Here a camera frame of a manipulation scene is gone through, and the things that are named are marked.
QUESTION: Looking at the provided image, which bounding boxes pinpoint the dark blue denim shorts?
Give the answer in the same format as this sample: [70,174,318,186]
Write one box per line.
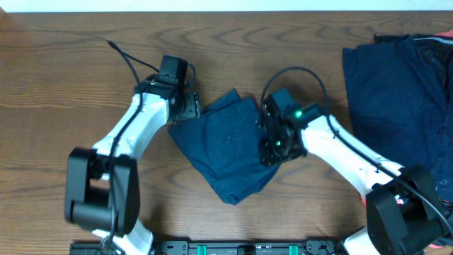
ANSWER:
[168,90,280,205]

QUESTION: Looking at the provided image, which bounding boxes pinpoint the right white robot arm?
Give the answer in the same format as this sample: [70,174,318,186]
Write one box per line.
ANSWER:
[258,101,452,254]

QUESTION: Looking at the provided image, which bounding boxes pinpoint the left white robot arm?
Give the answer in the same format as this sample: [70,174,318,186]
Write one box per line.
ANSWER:
[64,81,201,254]

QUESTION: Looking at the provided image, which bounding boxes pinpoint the red garment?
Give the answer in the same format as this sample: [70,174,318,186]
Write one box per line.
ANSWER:
[360,195,367,207]

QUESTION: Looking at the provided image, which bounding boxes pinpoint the navy blue shirt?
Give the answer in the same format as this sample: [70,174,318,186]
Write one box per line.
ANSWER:
[343,35,452,201]

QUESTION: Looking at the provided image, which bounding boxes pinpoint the dark striped garment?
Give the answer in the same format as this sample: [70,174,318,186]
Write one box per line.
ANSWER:
[414,34,452,96]

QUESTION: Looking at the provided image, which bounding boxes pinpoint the right black cable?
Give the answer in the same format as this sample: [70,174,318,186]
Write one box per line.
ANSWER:
[259,66,453,234]

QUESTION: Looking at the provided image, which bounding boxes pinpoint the black cable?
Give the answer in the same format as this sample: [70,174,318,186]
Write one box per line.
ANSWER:
[259,66,453,234]
[102,38,197,252]

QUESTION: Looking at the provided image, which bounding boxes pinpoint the left black cable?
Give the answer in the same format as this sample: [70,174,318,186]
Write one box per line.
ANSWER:
[102,38,197,252]

